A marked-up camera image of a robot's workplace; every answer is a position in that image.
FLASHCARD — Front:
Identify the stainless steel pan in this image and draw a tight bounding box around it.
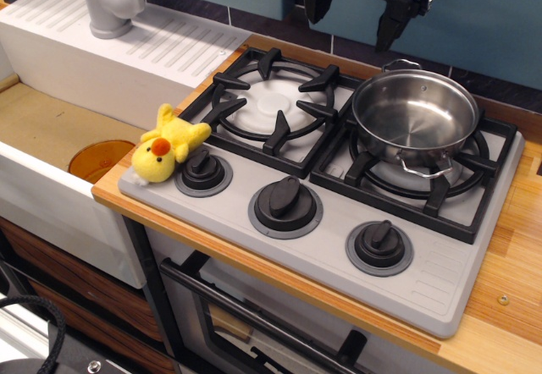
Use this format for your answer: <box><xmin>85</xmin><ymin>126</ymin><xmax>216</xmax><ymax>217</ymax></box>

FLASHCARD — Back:
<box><xmin>351</xmin><ymin>59</ymin><xmax>481</xmax><ymax>179</ymax></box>

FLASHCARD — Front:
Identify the black right stove knob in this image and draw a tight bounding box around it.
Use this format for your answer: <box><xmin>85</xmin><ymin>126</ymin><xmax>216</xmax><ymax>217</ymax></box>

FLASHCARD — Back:
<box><xmin>346</xmin><ymin>220</ymin><xmax>414</xmax><ymax>278</ymax></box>

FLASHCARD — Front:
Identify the white toy sink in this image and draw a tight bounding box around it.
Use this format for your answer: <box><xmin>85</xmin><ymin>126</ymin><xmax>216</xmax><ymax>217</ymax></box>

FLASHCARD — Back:
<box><xmin>1</xmin><ymin>0</ymin><xmax>248</xmax><ymax>289</ymax></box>

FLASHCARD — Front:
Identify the black middle stove knob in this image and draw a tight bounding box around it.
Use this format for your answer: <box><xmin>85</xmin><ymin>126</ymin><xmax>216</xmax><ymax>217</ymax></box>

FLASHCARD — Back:
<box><xmin>248</xmin><ymin>175</ymin><xmax>324</xmax><ymax>240</ymax></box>

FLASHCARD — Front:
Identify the black right burner grate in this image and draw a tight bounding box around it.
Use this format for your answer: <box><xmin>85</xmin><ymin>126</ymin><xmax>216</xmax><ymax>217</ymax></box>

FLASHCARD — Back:
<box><xmin>310</xmin><ymin>104</ymin><xmax>518</xmax><ymax>244</ymax></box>

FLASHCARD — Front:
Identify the black left stove knob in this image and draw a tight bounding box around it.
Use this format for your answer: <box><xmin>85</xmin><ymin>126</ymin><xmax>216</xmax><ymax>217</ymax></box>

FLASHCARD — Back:
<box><xmin>174</xmin><ymin>149</ymin><xmax>233</xmax><ymax>198</ymax></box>

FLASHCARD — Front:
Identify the black left burner grate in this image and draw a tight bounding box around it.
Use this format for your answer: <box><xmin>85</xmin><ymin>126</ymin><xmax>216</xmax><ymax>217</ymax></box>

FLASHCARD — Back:
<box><xmin>180</xmin><ymin>47</ymin><xmax>361</xmax><ymax>179</ymax></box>

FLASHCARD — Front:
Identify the black burner grate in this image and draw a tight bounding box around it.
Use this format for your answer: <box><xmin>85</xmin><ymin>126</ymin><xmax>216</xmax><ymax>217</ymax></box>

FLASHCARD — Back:
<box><xmin>310</xmin><ymin>104</ymin><xmax>518</xmax><ymax>244</ymax></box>
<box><xmin>180</xmin><ymin>47</ymin><xmax>361</xmax><ymax>179</ymax></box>

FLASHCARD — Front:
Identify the wooden drawer cabinet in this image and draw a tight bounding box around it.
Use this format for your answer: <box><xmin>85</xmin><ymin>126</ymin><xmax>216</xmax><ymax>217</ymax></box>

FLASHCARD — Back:
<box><xmin>1</xmin><ymin>218</ymin><xmax>178</xmax><ymax>373</ymax></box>

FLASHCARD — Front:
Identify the grey toy stove top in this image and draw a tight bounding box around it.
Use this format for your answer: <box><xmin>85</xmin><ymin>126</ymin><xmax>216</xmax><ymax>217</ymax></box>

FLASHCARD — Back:
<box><xmin>119</xmin><ymin>48</ymin><xmax>525</xmax><ymax>338</ymax></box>

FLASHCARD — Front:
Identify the oven door with black handle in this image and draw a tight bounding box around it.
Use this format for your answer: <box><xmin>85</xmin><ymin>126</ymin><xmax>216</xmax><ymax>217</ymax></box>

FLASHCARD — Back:
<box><xmin>158</xmin><ymin>250</ymin><xmax>424</xmax><ymax>374</ymax></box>

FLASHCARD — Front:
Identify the black braided cable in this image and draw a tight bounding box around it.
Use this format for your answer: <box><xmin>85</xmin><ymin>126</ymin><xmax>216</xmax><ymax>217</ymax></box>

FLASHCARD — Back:
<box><xmin>0</xmin><ymin>294</ymin><xmax>67</xmax><ymax>374</ymax></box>

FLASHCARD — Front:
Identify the black stove knob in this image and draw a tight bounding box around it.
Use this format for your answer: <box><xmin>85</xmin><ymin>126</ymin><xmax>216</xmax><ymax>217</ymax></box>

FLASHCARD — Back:
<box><xmin>174</xmin><ymin>149</ymin><xmax>233</xmax><ymax>198</ymax></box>
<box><xmin>346</xmin><ymin>220</ymin><xmax>414</xmax><ymax>278</ymax></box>
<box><xmin>248</xmin><ymin>175</ymin><xmax>324</xmax><ymax>240</ymax></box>

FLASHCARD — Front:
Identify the orange plastic plate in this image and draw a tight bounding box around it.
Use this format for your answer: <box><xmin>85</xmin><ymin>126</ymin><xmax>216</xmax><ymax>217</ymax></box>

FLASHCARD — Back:
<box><xmin>68</xmin><ymin>140</ymin><xmax>135</xmax><ymax>184</ymax></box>

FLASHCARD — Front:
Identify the yellow stuffed duck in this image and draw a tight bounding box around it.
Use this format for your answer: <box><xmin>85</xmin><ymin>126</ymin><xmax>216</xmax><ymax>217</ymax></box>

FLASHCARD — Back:
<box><xmin>131</xmin><ymin>103</ymin><xmax>212</xmax><ymax>186</ymax></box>

